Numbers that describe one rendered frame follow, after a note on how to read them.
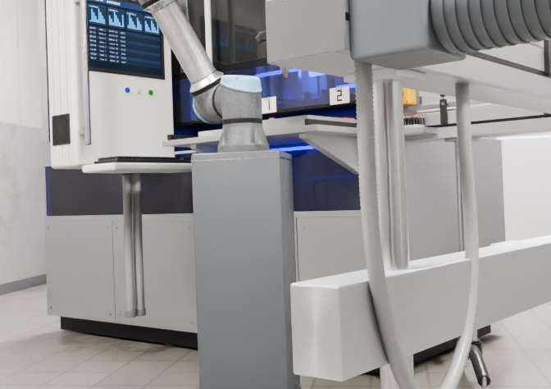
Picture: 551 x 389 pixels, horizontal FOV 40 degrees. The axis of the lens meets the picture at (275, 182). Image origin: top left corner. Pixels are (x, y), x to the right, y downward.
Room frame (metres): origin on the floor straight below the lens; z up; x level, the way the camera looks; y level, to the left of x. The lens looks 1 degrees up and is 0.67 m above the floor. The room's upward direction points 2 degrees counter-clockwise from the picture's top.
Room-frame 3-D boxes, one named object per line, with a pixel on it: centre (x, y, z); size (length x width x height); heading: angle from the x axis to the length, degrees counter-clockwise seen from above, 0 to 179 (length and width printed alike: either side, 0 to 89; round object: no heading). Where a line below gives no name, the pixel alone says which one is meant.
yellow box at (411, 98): (2.60, -0.46, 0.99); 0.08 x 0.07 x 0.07; 141
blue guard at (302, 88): (3.26, 0.40, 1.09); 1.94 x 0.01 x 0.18; 51
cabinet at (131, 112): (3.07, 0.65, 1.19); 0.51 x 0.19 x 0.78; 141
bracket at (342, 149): (2.55, -0.20, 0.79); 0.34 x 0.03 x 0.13; 141
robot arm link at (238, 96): (2.19, 0.09, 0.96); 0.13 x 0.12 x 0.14; 33
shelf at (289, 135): (2.71, -0.01, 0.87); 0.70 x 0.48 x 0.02; 51
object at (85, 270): (3.65, 0.09, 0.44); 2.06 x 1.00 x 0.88; 51
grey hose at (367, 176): (1.12, -0.22, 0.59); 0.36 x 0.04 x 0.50; 141
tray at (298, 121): (2.57, -0.12, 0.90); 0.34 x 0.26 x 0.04; 141
